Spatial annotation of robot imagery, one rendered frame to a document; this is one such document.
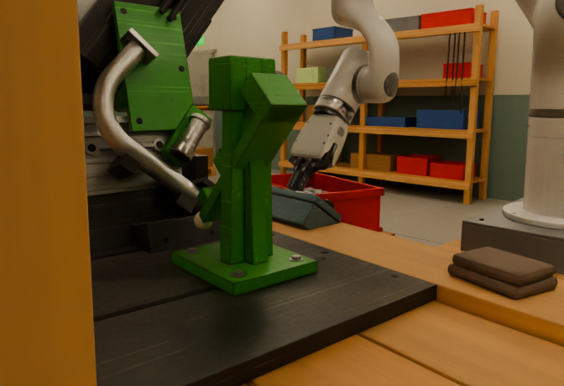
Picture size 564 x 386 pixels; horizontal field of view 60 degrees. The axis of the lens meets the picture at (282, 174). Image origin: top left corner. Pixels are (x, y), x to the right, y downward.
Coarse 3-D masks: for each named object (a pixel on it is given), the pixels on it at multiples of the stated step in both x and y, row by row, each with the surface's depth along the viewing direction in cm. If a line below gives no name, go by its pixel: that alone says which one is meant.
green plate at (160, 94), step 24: (120, 24) 76; (144, 24) 78; (168, 24) 81; (120, 48) 75; (168, 48) 80; (144, 72) 77; (168, 72) 80; (120, 96) 80; (144, 96) 77; (168, 96) 79; (144, 120) 76; (168, 120) 79
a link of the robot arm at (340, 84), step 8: (352, 48) 102; (344, 56) 102; (352, 56) 101; (360, 56) 101; (368, 56) 101; (344, 64) 101; (352, 64) 100; (360, 64) 100; (368, 64) 101; (336, 72) 101; (344, 72) 100; (352, 72) 99; (328, 80) 103; (336, 80) 100; (344, 80) 99; (352, 80) 98; (328, 88) 100; (336, 88) 99; (344, 88) 99; (352, 88) 98; (336, 96) 98; (344, 96) 98; (352, 96) 99; (352, 104) 99; (360, 104) 101
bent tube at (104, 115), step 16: (128, 32) 73; (128, 48) 73; (144, 48) 74; (112, 64) 71; (128, 64) 72; (112, 80) 70; (96, 96) 69; (112, 96) 70; (96, 112) 69; (112, 112) 70; (112, 128) 69; (112, 144) 70; (128, 144) 70; (144, 160) 71; (160, 160) 73; (160, 176) 73; (176, 176) 74; (176, 192) 75; (192, 192) 75
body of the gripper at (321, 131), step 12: (312, 120) 101; (324, 120) 98; (336, 120) 97; (300, 132) 102; (312, 132) 99; (324, 132) 97; (336, 132) 96; (300, 144) 100; (312, 144) 97; (324, 144) 95; (336, 144) 97; (300, 156) 99; (312, 156) 96; (336, 156) 97
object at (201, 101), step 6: (84, 96) 83; (90, 96) 83; (114, 96) 86; (192, 96) 96; (198, 96) 97; (204, 96) 97; (84, 102) 83; (90, 102) 83; (114, 102) 86; (198, 102) 97; (204, 102) 98; (84, 108) 83; (90, 108) 84; (114, 108) 86; (204, 108) 98
